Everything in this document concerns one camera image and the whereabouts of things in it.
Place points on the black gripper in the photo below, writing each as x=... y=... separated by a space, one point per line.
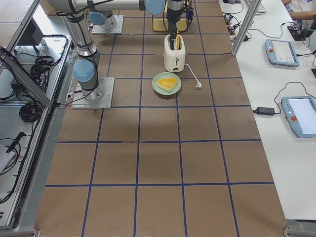
x=173 y=14

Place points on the white two-slot toaster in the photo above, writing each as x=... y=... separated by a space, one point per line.
x=174 y=59

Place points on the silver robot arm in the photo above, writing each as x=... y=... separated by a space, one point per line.
x=85 y=68
x=104 y=19

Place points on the bread slice in toaster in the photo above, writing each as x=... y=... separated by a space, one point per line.
x=178 y=42

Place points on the wooden shelf in basket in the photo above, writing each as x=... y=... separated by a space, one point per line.
x=161 y=25

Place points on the triangular bread on plate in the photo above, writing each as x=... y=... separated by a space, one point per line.
x=167 y=84

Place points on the light green plate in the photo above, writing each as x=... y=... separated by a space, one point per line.
x=166 y=75

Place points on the far blue teach pendant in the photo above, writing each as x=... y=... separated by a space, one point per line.
x=280 y=52

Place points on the blue teach pendant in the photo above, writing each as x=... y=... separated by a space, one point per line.
x=280 y=52
x=300 y=113

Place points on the black power adapter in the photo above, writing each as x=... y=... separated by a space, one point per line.
x=267 y=111

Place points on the black monitor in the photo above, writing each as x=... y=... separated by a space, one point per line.
x=32 y=35

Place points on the near blue teach pendant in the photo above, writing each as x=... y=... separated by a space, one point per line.
x=300 y=113

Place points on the black wire basket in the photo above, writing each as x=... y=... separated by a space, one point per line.
x=187 y=13

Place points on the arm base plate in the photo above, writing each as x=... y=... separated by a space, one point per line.
x=100 y=98
x=97 y=30

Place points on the aluminium frame post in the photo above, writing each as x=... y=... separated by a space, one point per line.
x=245 y=25

